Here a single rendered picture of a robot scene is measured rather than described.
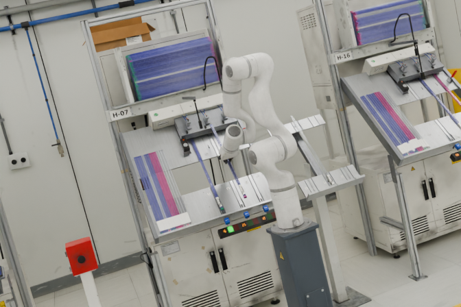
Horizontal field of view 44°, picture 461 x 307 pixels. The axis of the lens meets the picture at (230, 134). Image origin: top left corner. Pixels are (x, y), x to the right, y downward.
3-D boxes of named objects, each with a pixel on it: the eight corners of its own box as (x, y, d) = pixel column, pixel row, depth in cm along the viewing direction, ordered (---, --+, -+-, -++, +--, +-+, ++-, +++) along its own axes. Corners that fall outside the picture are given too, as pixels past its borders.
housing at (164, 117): (230, 116, 346) (232, 101, 335) (153, 137, 334) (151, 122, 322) (226, 106, 351) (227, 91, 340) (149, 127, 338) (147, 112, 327)
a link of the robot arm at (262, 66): (261, 166, 258) (289, 156, 266) (276, 165, 248) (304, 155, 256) (231, 59, 256) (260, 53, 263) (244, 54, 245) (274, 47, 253)
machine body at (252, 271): (288, 302, 344) (265, 205, 336) (177, 343, 326) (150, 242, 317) (253, 271, 406) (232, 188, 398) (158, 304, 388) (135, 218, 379)
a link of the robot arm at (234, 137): (239, 135, 292) (221, 137, 290) (242, 122, 280) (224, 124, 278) (242, 149, 288) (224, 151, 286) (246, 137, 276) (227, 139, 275)
